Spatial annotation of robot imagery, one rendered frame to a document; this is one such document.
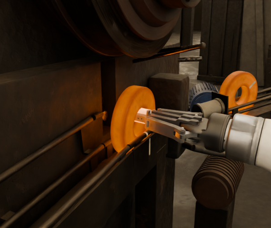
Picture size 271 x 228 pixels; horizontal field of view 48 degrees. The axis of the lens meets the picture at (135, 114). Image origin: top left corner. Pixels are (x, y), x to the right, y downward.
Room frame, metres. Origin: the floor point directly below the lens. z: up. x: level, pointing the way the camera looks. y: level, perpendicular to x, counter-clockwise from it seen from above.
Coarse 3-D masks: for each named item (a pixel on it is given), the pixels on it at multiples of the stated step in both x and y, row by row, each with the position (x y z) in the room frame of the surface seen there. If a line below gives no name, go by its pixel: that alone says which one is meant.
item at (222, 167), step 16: (208, 160) 0.88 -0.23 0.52; (224, 160) 0.87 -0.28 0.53; (208, 176) 0.79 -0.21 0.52; (224, 176) 0.78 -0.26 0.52; (240, 176) 0.86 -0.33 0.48; (192, 192) 0.82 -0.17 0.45; (208, 192) 0.78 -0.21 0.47; (224, 192) 0.76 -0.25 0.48; (208, 208) 0.81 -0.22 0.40; (224, 208) 0.80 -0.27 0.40; (208, 224) 0.81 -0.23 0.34; (224, 224) 0.79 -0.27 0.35
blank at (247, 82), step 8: (240, 72) 1.00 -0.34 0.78; (248, 72) 1.01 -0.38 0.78; (224, 80) 0.99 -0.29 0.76; (232, 80) 0.97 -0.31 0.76; (240, 80) 0.99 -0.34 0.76; (248, 80) 1.01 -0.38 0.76; (224, 88) 0.97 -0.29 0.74; (232, 88) 0.97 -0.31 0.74; (248, 88) 1.01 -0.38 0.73; (256, 88) 1.03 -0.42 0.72; (232, 96) 0.97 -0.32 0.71; (248, 96) 1.01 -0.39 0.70; (256, 96) 1.03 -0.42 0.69; (232, 104) 0.97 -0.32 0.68
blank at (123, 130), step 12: (120, 96) 0.61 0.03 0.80; (132, 96) 0.61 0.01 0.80; (144, 96) 0.65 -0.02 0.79; (120, 108) 0.59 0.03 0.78; (132, 108) 0.60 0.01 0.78; (144, 108) 0.66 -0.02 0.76; (120, 120) 0.58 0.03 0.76; (132, 120) 0.60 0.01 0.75; (120, 132) 0.57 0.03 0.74; (132, 132) 0.60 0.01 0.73; (120, 144) 0.58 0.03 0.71
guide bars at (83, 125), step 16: (80, 128) 0.56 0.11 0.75; (48, 144) 0.48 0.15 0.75; (32, 160) 0.44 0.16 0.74; (96, 160) 0.58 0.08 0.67; (0, 176) 0.39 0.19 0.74; (64, 176) 0.48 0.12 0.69; (0, 192) 0.39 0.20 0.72; (48, 192) 0.44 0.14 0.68; (0, 208) 0.39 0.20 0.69; (32, 208) 0.41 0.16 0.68; (16, 224) 0.39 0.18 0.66
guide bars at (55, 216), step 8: (144, 136) 0.62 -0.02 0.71; (128, 144) 0.57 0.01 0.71; (136, 144) 0.58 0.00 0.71; (120, 152) 0.54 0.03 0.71; (112, 160) 0.51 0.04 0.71; (120, 160) 0.53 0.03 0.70; (104, 168) 0.48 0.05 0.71; (96, 176) 0.46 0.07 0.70; (88, 184) 0.44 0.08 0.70; (80, 192) 0.42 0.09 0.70; (72, 200) 0.40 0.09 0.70; (64, 208) 0.39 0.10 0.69; (56, 216) 0.37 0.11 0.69; (48, 224) 0.35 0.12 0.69
